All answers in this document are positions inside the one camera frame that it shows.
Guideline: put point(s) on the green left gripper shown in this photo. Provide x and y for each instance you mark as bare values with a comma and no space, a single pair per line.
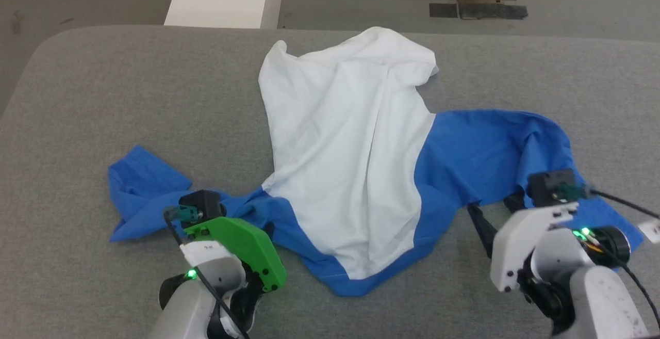
247,243

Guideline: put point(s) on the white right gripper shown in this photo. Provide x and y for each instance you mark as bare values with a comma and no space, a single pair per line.
515,246

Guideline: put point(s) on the white and blue shirt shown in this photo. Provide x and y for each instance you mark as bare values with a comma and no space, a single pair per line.
350,148

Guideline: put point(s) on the small black floor patch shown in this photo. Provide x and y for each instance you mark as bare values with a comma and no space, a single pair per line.
443,10

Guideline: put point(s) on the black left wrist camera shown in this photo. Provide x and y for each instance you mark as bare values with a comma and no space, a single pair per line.
206,205

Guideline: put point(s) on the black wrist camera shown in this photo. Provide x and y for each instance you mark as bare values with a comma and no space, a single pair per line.
551,187
206,205

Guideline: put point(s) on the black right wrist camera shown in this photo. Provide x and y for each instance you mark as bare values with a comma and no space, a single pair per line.
551,187

